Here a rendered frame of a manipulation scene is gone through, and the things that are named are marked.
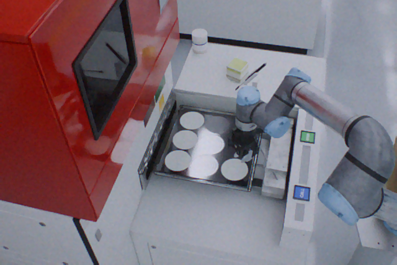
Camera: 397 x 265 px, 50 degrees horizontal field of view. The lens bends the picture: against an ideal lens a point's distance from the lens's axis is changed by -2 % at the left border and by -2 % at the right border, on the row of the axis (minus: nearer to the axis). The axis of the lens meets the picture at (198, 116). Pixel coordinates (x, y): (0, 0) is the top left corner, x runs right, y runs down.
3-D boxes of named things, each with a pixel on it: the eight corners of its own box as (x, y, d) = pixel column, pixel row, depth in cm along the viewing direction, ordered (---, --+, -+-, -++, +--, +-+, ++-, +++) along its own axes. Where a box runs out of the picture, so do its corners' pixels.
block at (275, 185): (262, 189, 160) (262, 184, 158) (263, 182, 162) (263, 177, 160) (283, 193, 158) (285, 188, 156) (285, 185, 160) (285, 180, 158)
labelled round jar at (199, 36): (190, 53, 203) (190, 36, 196) (194, 44, 208) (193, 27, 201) (205, 54, 202) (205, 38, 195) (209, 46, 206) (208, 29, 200)
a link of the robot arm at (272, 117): (291, 108, 130) (265, 90, 136) (271, 139, 132) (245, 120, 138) (301, 113, 137) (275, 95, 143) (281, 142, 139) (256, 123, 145)
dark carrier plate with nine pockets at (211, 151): (157, 171, 165) (157, 170, 165) (181, 108, 188) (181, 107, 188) (247, 188, 159) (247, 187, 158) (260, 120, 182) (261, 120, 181)
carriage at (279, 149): (260, 195, 161) (261, 191, 159) (273, 125, 186) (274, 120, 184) (282, 199, 160) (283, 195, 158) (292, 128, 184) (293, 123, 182)
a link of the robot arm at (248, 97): (250, 105, 135) (231, 91, 140) (248, 128, 143) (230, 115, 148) (267, 93, 139) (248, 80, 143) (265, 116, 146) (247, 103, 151)
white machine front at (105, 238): (102, 281, 143) (72, 219, 114) (170, 110, 198) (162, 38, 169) (110, 283, 143) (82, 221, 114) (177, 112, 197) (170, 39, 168)
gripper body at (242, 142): (227, 148, 159) (227, 125, 150) (244, 136, 163) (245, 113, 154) (241, 160, 155) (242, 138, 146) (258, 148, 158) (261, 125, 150)
